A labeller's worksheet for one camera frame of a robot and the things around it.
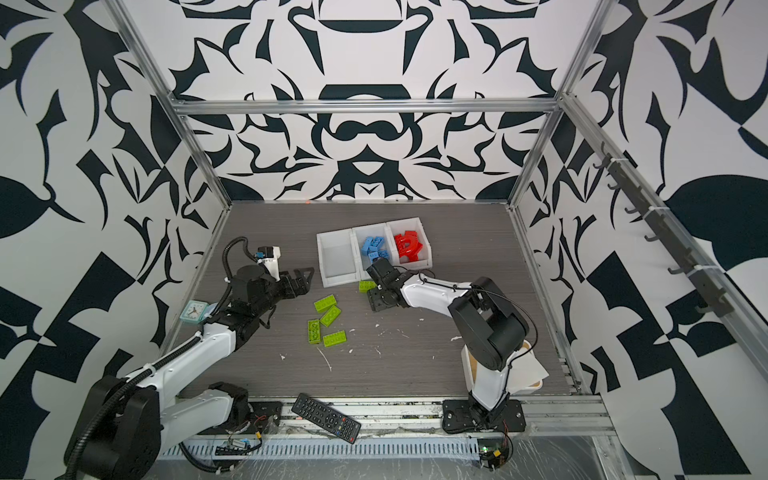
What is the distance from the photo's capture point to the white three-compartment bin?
3.22ft

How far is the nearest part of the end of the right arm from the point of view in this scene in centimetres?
69

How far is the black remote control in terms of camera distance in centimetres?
73

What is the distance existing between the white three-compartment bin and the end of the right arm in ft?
0.48

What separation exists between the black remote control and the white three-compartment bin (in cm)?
33
